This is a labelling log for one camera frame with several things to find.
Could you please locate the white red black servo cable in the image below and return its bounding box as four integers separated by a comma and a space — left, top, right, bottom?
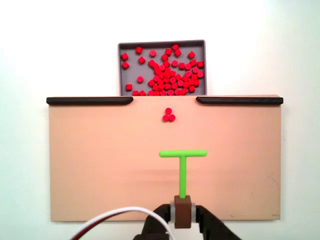
69, 205, 176, 240

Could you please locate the grey plastic tray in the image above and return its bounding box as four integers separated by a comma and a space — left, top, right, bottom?
117, 39, 209, 97

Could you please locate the beige flat board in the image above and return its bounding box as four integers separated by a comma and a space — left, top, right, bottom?
48, 94, 283, 223

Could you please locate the black edge rail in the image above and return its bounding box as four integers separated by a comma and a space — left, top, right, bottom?
46, 96, 134, 106
195, 96, 284, 106

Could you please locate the green T pusher brown handle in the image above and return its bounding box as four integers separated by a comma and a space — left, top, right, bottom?
159, 149, 208, 230

